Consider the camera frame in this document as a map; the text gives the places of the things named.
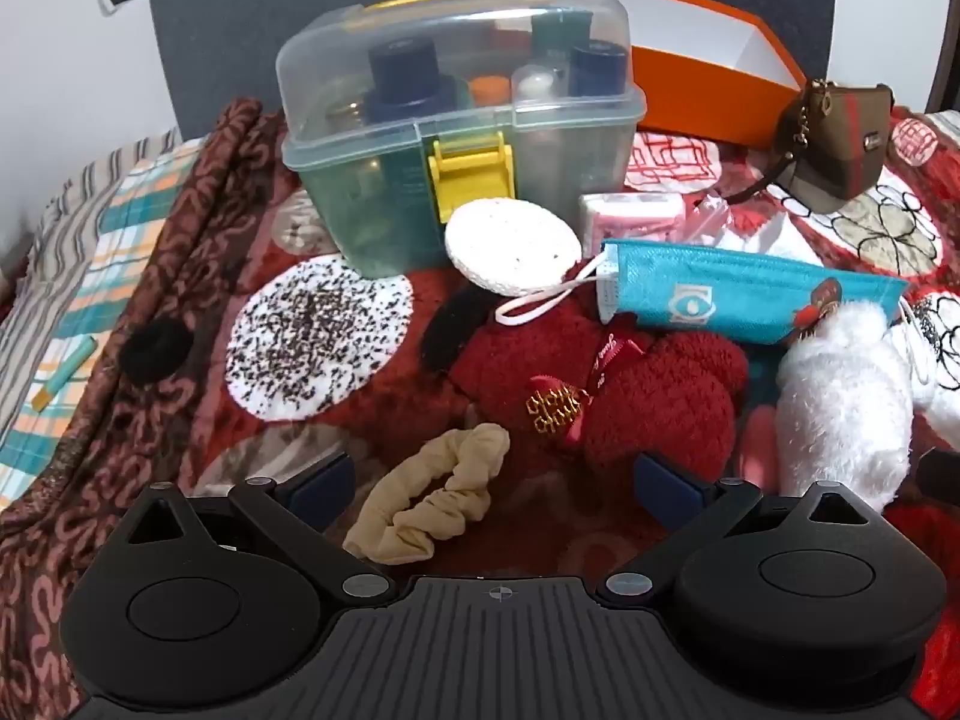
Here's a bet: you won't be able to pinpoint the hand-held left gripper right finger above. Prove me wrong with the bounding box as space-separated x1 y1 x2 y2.
598 452 863 607

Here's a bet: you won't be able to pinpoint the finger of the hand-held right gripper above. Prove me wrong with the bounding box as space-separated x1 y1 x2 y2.
919 448 960 500

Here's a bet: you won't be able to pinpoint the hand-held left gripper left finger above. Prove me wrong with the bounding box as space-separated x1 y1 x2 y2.
129 452 397 607

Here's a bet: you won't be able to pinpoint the red fluffy socks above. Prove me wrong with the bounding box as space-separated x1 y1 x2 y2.
450 300 751 473

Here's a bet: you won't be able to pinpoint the beige scrunchie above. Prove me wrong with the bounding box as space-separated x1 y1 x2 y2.
343 422 512 565

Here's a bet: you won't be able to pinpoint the white plush toy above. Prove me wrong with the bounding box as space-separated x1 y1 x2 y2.
776 300 960 503

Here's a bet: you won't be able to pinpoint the orange cardboard box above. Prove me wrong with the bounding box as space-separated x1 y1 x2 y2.
491 0 803 147

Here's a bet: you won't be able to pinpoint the pink soft item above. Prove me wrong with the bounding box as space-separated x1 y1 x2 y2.
739 405 785 496

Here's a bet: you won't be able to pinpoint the blue face mask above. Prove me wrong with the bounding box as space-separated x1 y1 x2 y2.
495 238 912 350

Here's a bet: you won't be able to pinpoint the black fluffy hair band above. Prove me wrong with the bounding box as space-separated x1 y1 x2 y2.
421 289 488 368

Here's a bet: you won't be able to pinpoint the black scrunchie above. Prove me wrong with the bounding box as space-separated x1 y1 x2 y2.
121 319 194 380

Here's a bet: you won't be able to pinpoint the red patterned blanket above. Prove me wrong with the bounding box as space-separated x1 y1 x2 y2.
0 94 960 720

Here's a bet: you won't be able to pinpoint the pink tissue packet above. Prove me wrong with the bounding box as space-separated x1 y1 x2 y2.
579 191 685 248

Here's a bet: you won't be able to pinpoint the clear plastic wrapper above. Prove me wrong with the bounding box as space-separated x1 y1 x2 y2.
679 191 732 245

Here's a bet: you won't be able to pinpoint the green and orange marker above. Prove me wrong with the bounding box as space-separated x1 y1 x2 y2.
30 336 97 413

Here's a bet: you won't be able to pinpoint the white round crochet pad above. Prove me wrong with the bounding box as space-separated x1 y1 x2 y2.
444 199 584 297

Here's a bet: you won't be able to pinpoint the clear plastic storage box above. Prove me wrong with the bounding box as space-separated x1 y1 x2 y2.
275 0 647 278

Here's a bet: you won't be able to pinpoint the plaid bed sheet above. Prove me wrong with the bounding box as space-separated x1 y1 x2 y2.
0 127 203 511

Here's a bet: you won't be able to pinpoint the glass jar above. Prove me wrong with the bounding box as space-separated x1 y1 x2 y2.
326 97 368 136

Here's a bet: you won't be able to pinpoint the large dark blue bottle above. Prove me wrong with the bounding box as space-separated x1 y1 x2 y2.
365 37 458 125

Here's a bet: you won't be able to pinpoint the small dark blue bottle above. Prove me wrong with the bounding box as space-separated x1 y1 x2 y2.
568 41 629 98

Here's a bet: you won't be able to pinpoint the white cap bottle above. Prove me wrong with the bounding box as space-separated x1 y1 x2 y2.
512 64 560 102

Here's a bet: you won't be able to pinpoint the orange cap bottle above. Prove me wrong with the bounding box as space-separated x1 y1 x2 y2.
469 75 511 110

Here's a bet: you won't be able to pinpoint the green bottle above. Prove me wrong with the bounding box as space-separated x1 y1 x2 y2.
532 9 593 50

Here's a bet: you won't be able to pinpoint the grey padded headboard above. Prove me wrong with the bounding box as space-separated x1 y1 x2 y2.
142 0 837 140

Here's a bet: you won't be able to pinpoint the brown pouch with strap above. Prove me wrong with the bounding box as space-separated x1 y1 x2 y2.
724 77 897 215

